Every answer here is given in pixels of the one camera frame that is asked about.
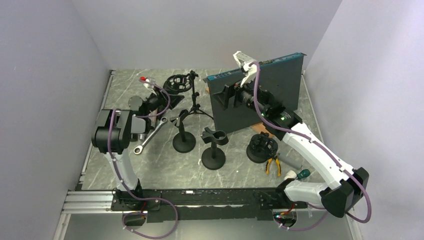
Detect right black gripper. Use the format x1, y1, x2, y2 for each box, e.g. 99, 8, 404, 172
212, 73, 269, 118

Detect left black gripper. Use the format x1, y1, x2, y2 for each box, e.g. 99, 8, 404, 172
143, 84, 186, 117

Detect ring mic stand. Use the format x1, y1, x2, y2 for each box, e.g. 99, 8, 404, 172
163, 70, 214, 120

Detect grey microphone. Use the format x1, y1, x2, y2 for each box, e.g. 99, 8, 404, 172
138, 133, 148, 142

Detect glitter handle microphone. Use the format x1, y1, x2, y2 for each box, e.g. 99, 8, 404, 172
149, 110, 159, 123

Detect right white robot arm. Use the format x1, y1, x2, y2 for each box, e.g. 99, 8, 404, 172
212, 83, 372, 223

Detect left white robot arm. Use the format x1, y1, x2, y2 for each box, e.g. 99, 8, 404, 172
91, 89, 185, 210

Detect left black mic stand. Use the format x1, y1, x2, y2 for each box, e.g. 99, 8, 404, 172
169, 109, 196, 154

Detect black mic stand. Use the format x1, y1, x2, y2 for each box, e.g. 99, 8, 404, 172
201, 127, 229, 171
169, 109, 196, 154

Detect middle black mic stand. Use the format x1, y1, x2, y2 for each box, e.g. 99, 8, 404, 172
201, 127, 229, 171

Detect brown cardboard piece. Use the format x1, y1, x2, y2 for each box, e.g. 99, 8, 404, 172
250, 123, 274, 138

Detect silver ratchet wrench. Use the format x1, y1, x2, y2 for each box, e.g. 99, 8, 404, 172
133, 117, 168, 155

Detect dark blue server chassis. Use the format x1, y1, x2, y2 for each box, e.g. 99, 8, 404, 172
203, 52, 306, 134

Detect grey cylinder tube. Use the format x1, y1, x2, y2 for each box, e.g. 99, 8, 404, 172
278, 154, 303, 170

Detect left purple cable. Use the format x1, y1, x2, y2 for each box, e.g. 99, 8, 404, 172
106, 81, 180, 239

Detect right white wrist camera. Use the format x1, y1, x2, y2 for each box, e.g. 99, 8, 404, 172
240, 61, 260, 87

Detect white bracket behind chassis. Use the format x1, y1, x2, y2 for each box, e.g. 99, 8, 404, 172
233, 51, 257, 71

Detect shock mount mic stand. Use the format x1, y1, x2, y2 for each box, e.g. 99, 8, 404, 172
246, 132, 279, 164

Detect yellow handled pliers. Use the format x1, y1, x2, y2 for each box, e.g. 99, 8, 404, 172
265, 155, 283, 177

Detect green handled screwdriver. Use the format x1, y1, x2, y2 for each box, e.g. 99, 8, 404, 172
284, 169, 311, 180

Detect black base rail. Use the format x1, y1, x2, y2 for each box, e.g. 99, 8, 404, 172
110, 187, 307, 223

